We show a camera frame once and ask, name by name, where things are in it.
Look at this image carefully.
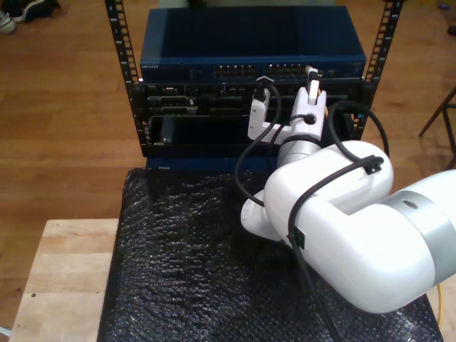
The yellow network cable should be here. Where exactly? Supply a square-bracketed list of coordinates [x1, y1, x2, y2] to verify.
[305, 64, 445, 328]

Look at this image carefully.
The black rack server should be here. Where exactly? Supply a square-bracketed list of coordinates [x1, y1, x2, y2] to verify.
[130, 81, 368, 117]

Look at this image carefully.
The black rack shelf tray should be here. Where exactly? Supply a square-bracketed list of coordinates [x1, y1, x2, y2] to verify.
[140, 113, 359, 158]

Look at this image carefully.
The blue base board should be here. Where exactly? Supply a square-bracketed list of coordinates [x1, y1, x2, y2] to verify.
[145, 155, 282, 172]

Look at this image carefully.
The dark wooden chair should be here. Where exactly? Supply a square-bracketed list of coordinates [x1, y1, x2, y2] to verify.
[418, 84, 456, 172]

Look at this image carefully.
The black bubble mat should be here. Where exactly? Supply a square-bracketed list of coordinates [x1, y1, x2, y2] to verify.
[96, 167, 445, 342]

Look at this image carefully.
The dark sneaker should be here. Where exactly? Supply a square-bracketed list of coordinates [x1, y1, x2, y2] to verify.
[7, 0, 61, 23]

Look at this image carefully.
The white sneaker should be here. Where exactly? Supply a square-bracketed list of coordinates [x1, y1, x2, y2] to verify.
[0, 10, 18, 35]

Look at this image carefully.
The black perforated rack post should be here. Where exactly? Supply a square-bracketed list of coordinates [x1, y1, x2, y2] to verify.
[104, 0, 150, 157]
[351, 0, 405, 142]

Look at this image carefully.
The blue network switch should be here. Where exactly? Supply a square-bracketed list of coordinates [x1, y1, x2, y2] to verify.
[139, 6, 367, 85]

